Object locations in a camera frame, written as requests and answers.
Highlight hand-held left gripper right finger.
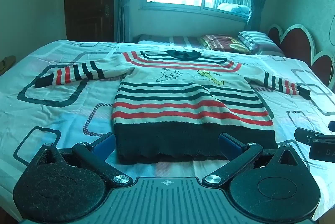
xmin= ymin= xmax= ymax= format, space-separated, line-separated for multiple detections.
xmin=203 ymin=132 xmax=304 ymax=186

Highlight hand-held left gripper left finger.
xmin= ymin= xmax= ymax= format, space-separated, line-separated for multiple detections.
xmin=34 ymin=132 xmax=134 ymax=188

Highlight striped knit sweater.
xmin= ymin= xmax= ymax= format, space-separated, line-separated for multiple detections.
xmin=35 ymin=49 xmax=312 ymax=165

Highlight bed with patterned sheet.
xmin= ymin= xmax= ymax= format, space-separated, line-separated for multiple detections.
xmin=0 ymin=39 xmax=335 ymax=222

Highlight scalloped red headboard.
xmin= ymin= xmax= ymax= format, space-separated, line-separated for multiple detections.
xmin=267 ymin=24 xmax=335 ymax=87

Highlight red printed pillow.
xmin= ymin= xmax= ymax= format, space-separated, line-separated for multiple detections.
xmin=198 ymin=34 xmax=253 ymax=55

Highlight grey striped pillow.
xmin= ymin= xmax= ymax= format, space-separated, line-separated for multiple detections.
xmin=238 ymin=30 xmax=285 ymax=56

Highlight red striped bedding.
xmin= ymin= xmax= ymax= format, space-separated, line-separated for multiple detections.
xmin=133 ymin=34 xmax=207 ymax=50

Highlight folded light blanket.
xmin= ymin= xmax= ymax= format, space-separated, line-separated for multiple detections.
xmin=217 ymin=2 xmax=250 ymax=16

